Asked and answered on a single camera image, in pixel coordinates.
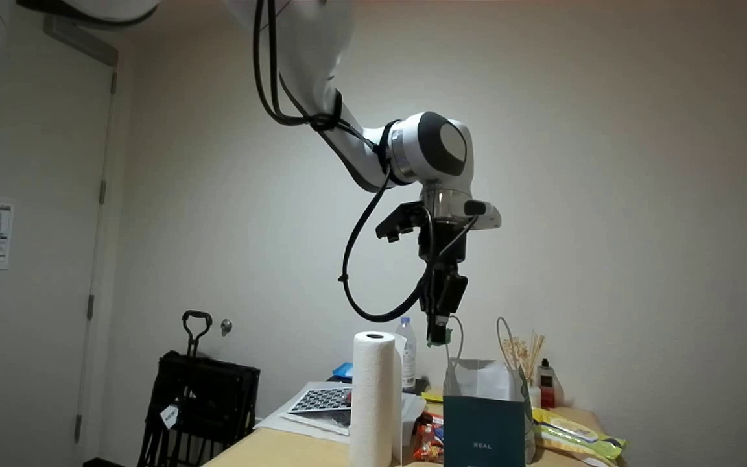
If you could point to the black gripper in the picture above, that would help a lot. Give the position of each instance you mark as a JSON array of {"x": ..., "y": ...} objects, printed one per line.
[{"x": 446, "y": 249}]

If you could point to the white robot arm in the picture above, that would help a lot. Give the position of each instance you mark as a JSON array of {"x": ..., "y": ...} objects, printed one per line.
[{"x": 322, "y": 78}]

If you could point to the teal printed paper bag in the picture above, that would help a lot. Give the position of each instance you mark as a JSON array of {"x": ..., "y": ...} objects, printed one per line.
[{"x": 482, "y": 428}]

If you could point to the clear plastic water bottle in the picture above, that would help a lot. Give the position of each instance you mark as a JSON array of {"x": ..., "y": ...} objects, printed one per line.
[{"x": 407, "y": 353}]

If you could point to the wooden chopsticks bunch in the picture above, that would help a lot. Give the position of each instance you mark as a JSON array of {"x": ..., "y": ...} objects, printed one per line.
[{"x": 527, "y": 353}]

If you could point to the white paper towel roll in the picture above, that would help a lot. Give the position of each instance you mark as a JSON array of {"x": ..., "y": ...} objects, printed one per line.
[{"x": 376, "y": 398}]

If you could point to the blue tissue packet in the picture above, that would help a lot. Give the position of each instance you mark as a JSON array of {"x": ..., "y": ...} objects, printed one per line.
[{"x": 343, "y": 372}]

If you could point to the small red sauce bottle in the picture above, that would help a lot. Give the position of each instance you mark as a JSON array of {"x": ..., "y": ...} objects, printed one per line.
[{"x": 548, "y": 388}]

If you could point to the orange red snack packet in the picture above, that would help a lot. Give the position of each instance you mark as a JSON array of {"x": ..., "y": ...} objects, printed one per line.
[{"x": 426, "y": 437}]

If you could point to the black white checkerboard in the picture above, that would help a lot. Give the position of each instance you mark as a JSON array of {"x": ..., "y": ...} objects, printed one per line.
[{"x": 322, "y": 401}]

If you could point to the yellow green packet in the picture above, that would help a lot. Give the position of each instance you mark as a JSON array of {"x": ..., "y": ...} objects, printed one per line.
[{"x": 583, "y": 437}]

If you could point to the black folding cart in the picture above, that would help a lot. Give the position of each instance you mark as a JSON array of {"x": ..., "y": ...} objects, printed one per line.
[{"x": 201, "y": 405}]

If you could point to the white cart tag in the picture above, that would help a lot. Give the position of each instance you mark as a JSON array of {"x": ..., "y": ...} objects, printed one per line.
[{"x": 171, "y": 416}]

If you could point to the white door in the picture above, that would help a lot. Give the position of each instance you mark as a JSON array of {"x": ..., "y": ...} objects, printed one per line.
[{"x": 46, "y": 327}]

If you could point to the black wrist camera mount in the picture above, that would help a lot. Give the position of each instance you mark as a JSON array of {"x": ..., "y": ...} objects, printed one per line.
[{"x": 402, "y": 222}]

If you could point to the small wall hook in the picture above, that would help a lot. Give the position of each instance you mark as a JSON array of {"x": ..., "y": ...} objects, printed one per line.
[{"x": 228, "y": 327}]

